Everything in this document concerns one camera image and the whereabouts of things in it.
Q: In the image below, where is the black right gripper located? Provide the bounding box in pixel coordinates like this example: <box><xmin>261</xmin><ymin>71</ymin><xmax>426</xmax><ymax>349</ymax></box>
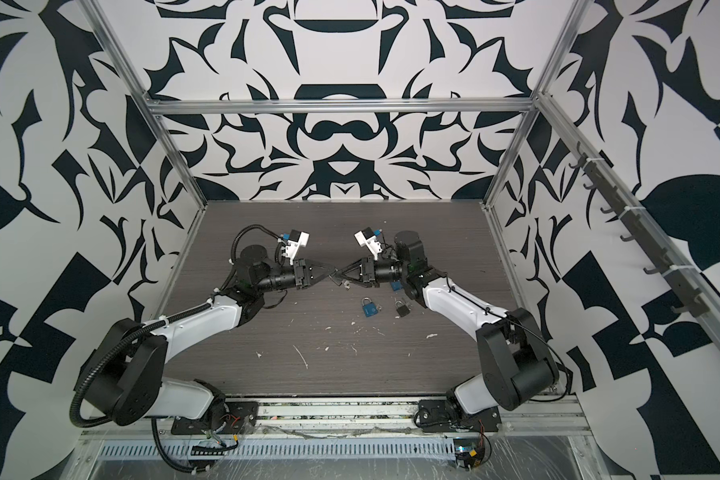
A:
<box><xmin>339</xmin><ymin>258</ymin><xmax>411</xmax><ymax>289</ymax></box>

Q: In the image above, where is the black padlock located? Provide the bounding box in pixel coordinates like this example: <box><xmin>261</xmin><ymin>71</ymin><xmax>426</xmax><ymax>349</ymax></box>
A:
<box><xmin>395</xmin><ymin>299</ymin><xmax>411</xmax><ymax>318</ymax></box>
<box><xmin>329</xmin><ymin>269</ymin><xmax>344</xmax><ymax>287</ymax></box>

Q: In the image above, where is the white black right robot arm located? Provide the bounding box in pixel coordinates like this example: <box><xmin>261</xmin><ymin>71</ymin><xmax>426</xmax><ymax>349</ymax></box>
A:
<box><xmin>339</xmin><ymin>228</ymin><xmax>560</xmax><ymax>417</ymax></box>

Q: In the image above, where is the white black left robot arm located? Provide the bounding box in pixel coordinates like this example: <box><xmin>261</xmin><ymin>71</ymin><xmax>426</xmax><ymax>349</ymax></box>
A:
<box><xmin>69</xmin><ymin>245</ymin><xmax>336</xmax><ymax>430</ymax></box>

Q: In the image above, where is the small circuit board right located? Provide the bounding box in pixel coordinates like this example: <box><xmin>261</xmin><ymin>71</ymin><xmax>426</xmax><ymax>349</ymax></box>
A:
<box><xmin>454</xmin><ymin>437</ymin><xmax>493</xmax><ymax>471</ymax></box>

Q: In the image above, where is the grey hook rack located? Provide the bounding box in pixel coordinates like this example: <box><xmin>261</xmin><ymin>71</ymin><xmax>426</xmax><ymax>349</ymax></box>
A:
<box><xmin>572</xmin><ymin>152</ymin><xmax>713</xmax><ymax>318</ymax></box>

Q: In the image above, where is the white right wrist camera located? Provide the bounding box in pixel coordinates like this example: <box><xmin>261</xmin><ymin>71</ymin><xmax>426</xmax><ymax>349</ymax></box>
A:
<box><xmin>354</xmin><ymin>227</ymin><xmax>385</xmax><ymax>260</ymax></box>

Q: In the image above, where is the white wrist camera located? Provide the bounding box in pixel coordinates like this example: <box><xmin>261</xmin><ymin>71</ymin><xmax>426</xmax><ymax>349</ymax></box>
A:
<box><xmin>279</xmin><ymin>230</ymin><xmax>310</xmax><ymax>265</ymax></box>
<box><xmin>354</xmin><ymin>227</ymin><xmax>385</xmax><ymax>260</ymax></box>

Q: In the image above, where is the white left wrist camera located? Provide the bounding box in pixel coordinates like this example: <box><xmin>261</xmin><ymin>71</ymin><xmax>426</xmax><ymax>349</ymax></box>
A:
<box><xmin>279</xmin><ymin>230</ymin><xmax>310</xmax><ymax>265</ymax></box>

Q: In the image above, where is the aluminium front rail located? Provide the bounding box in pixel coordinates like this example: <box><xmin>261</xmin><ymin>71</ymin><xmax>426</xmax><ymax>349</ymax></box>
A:
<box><xmin>83</xmin><ymin>395</ymin><xmax>592</xmax><ymax>442</ymax></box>

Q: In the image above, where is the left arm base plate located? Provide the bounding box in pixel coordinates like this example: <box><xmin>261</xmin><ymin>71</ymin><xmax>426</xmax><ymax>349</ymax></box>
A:
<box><xmin>171</xmin><ymin>400</ymin><xmax>259</xmax><ymax>436</ymax></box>

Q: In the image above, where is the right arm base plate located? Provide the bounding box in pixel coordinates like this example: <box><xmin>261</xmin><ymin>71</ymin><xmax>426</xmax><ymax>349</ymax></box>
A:
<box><xmin>413</xmin><ymin>398</ymin><xmax>501</xmax><ymax>433</ymax></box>

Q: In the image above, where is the aluminium frame crossbar back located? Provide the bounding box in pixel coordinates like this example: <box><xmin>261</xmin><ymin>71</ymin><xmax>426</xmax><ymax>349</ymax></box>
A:
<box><xmin>147</xmin><ymin>98</ymin><xmax>532</xmax><ymax>115</ymax></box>

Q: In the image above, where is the white slotted cable duct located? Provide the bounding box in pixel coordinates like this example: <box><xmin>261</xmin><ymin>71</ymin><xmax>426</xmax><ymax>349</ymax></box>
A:
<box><xmin>98</xmin><ymin>437</ymin><xmax>456</xmax><ymax>461</ymax></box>

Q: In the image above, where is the aluminium frame post left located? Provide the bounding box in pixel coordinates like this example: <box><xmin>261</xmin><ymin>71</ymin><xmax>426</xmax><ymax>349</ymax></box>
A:
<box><xmin>77</xmin><ymin>0</ymin><xmax>207</xmax><ymax>210</ymax></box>

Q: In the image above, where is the aluminium frame post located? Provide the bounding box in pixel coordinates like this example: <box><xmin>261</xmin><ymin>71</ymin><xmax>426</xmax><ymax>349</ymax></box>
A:
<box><xmin>482</xmin><ymin>0</ymin><xmax>593</xmax><ymax>209</ymax></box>
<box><xmin>77</xmin><ymin>0</ymin><xmax>207</xmax><ymax>210</ymax></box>

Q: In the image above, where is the black corrugated cable left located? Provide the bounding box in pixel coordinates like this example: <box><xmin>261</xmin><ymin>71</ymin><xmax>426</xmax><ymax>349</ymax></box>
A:
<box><xmin>68</xmin><ymin>320</ymin><xmax>163</xmax><ymax>428</ymax></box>

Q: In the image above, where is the aluminium frame post right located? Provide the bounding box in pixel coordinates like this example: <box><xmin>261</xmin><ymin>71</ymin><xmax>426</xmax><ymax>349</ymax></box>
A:
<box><xmin>482</xmin><ymin>0</ymin><xmax>593</xmax><ymax>209</ymax></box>

